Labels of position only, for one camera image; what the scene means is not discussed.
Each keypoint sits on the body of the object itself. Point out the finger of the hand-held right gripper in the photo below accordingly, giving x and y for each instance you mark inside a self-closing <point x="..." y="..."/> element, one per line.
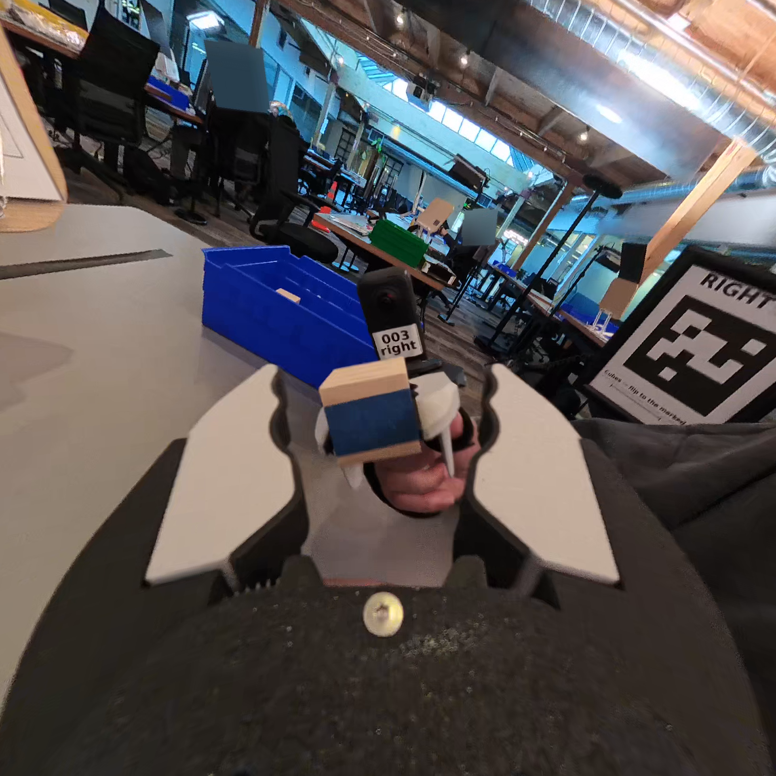
<point x="353" y="476"/>
<point x="439" y="406"/>

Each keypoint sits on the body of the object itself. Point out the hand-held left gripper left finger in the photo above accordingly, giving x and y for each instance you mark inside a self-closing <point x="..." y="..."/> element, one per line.
<point x="230" y="485"/>

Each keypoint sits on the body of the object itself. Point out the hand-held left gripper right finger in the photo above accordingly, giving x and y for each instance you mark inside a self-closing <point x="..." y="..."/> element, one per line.
<point x="539" y="485"/>

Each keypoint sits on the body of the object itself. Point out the blue plastic bin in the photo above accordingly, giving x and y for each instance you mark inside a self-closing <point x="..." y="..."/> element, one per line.
<point x="273" y="327"/>

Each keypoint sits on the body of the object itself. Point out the grey desk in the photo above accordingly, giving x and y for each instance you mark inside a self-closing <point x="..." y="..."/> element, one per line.
<point x="121" y="394"/>

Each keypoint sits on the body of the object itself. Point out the person's right hand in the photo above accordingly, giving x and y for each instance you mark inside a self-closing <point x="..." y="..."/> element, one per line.
<point x="418" y="485"/>

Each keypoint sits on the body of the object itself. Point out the green box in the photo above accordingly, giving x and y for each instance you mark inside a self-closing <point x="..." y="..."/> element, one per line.
<point x="397" y="242"/>

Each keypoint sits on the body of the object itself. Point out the wooden-edged table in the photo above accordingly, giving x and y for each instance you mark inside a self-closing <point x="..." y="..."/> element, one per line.
<point x="351" y="227"/>

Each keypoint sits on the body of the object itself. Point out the wooden board stand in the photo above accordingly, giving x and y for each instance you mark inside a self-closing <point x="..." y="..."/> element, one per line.
<point x="436" y="212"/>
<point x="618" y="297"/>

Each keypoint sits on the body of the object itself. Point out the small orange cone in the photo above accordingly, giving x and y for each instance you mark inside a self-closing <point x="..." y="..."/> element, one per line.
<point x="321" y="221"/>

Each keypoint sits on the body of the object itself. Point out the black office chair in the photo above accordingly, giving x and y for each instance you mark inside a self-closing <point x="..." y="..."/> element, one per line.
<point x="285" y="200"/>
<point x="115" y="79"/>

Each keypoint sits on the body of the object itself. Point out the black-framed marker sign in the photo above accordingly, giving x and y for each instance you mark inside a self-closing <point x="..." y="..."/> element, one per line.
<point x="697" y="351"/>

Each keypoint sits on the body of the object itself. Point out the grey hooded sweatshirt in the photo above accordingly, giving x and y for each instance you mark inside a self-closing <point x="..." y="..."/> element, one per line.
<point x="745" y="576"/>

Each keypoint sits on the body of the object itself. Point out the black light stand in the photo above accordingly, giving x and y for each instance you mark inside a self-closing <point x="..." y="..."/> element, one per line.
<point x="603" y="186"/>

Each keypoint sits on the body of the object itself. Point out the white document stand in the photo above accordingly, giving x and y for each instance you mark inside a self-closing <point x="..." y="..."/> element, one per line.
<point x="30" y="218"/>

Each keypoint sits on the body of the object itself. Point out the printed instruction sheet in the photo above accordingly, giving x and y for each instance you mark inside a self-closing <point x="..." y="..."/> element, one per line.
<point x="24" y="170"/>

